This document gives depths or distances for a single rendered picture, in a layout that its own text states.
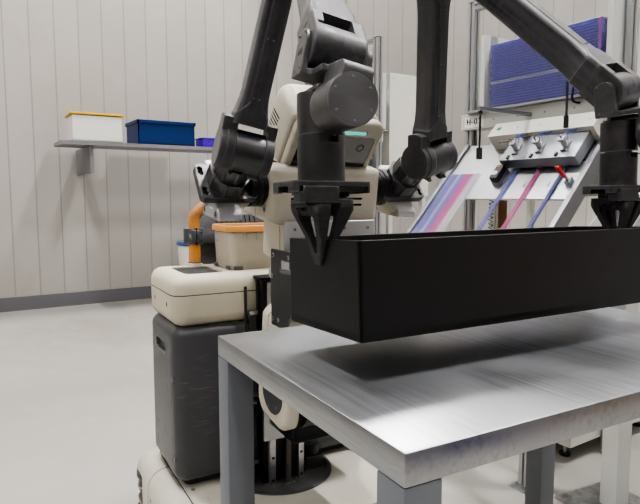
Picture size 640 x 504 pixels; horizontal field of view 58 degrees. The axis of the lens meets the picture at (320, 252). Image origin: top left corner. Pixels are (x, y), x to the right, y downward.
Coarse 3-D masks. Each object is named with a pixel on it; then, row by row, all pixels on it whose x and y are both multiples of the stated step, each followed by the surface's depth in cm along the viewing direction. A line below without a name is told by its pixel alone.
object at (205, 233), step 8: (208, 216) 171; (248, 216) 177; (200, 224) 169; (208, 224) 170; (184, 232) 160; (192, 232) 158; (200, 232) 160; (208, 232) 169; (184, 240) 160; (192, 240) 159; (200, 240) 160; (208, 240) 165; (200, 248) 166; (208, 248) 167; (208, 256) 166
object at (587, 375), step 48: (240, 336) 85; (288, 336) 85; (336, 336) 85; (432, 336) 85; (480, 336) 85; (528, 336) 85; (576, 336) 85; (624, 336) 85; (240, 384) 84; (288, 384) 65; (336, 384) 63; (384, 384) 63; (432, 384) 63; (480, 384) 63; (528, 384) 63; (576, 384) 63; (624, 384) 63; (240, 432) 84; (336, 432) 56; (384, 432) 50; (432, 432) 50; (480, 432) 50; (528, 432) 53; (576, 432) 57; (240, 480) 85; (384, 480) 49; (432, 480) 48; (528, 480) 120
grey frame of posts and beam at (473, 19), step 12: (636, 0) 211; (468, 12) 273; (636, 12) 212; (468, 24) 273; (624, 24) 212; (636, 24) 212; (468, 36) 273; (624, 36) 213; (468, 48) 274; (624, 48) 214; (468, 60) 274; (624, 60) 214; (468, 72) 275; (468, 84) 275; (468, 96) 275; (468, 108) 276; (516, 108) 250; (528, 108) 245; (540, 108) 240; (552, 108) 235; (564, 108) 231; (576, 108) 227; (588, 108) 222; (492, 120) 261; (504, 120) 255; (516, 120) 250; (468, 132) 277; (468, 144) 278; (468, 204) 279; (468, 216) 279; (468, 228) 280; (600, 444) 229
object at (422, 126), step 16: (416, 0) 117; (432, 0) 114; (448, 0) 116; (432, 16) 116; (448, 16) 117; (432, 32) 117; (432, 48) 118; (432, 64) 119; (416, 80) 123; (432, 80) 120; (416, 96) 124; (432, 96) 121; (416, 112) 125; (432, 112) 122; (416, 128) 126; (432, 128) 123; (416, 144) 124; (448, 144) 128; (416, 160) 126; (432, 160) 124; (416, 176) 127
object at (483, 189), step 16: (464, 160) 268; (480, 160) 260; (496, 160) 252; (480, 176) 251; (528, 176) 230; (544, 176) 224; (576, 176) 213; (480, 192) 244; (496, 192) 237; (512, 192) 230; (528, 192) 223; (544, 192) 218; (560, 192) 212
